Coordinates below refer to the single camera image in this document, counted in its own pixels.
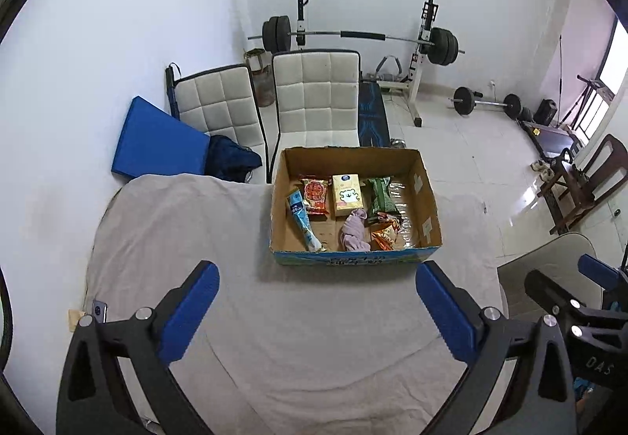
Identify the black treadmill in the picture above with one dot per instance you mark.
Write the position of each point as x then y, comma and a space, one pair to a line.
550, 141

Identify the cardboard milk carton box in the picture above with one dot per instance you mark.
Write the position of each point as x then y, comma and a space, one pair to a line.
420, 235

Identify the lilac cloth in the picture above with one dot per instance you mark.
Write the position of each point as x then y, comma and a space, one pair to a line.
352, 235

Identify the blue foam cushion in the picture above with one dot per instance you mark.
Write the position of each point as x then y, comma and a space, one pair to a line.
153, 142

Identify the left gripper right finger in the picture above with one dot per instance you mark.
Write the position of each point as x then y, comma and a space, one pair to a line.
539, 398

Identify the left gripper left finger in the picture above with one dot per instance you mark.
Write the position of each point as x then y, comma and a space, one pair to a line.
94, 397

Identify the white quilted chair left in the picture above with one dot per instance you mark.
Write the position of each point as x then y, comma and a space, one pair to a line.
221, 101

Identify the grey round stool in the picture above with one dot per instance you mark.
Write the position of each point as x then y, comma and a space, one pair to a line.
558, 259

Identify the dark blue cloth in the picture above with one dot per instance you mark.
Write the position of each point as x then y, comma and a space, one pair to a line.
228, 161

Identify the blue Nestle milk powder bag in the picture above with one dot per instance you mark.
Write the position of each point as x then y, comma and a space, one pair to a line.
296, 206

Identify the white quilted chair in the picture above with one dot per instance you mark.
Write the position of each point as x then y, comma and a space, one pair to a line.
221, 101
317, 99

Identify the blue black weight bench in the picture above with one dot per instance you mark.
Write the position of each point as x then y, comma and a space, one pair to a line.
373, 129

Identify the red floral snack bag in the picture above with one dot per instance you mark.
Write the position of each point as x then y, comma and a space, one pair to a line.
314, 196

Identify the green snack bag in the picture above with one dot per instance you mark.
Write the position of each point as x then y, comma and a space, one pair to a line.
381, 201

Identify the barbell on floor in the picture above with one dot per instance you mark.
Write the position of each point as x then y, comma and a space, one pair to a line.
465, 101

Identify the orange snack bag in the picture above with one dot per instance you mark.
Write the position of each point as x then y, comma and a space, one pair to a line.
384, 228

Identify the barbell on rack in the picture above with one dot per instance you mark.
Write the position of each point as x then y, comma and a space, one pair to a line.
441, 48

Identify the yellow Vinda tissue pack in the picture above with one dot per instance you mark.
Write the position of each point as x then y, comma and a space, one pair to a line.
347, 194

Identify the dark wooden chair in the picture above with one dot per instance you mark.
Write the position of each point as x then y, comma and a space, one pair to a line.
572, 192

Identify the white quilted chair right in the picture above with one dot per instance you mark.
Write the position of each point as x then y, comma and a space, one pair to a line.
317, 99

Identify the white bench press rack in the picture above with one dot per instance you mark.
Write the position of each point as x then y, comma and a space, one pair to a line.
407, 87

